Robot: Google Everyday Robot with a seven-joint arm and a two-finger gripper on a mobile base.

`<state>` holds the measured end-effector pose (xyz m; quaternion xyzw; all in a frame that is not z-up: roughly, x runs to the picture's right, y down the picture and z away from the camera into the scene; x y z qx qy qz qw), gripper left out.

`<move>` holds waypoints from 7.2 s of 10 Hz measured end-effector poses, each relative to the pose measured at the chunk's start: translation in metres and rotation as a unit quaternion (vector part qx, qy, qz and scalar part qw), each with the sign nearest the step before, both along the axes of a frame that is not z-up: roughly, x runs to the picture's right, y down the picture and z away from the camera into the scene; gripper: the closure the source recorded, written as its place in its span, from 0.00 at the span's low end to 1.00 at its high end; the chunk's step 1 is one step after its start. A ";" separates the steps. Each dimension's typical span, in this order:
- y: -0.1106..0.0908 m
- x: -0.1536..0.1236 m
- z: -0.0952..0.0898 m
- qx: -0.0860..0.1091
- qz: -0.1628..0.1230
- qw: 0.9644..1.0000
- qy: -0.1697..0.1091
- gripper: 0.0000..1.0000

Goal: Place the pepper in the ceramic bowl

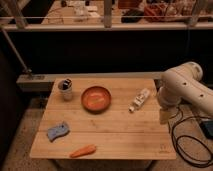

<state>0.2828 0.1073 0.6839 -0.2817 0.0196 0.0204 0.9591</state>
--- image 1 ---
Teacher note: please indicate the white plastic bottle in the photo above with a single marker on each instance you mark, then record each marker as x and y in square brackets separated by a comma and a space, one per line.
[139, 100]

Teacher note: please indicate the orange ceramic bowl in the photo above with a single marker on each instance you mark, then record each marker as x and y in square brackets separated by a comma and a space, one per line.
[96, 99]

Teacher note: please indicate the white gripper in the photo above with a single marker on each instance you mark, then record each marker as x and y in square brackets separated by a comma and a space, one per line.
[164, 115]

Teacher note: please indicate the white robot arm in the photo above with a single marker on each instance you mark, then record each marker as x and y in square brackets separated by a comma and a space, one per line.
[183, 82]

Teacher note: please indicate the metal railing frame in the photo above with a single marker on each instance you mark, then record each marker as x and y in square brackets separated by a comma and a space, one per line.
[104, 15]

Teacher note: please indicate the blue sponge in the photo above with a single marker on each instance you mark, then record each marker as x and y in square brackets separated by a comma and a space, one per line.
[58, 131]

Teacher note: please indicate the white cup with items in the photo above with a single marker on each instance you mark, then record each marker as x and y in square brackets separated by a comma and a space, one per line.
[65, 88]

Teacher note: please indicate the orange pepper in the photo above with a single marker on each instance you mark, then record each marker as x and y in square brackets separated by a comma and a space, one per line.
[83, 151]

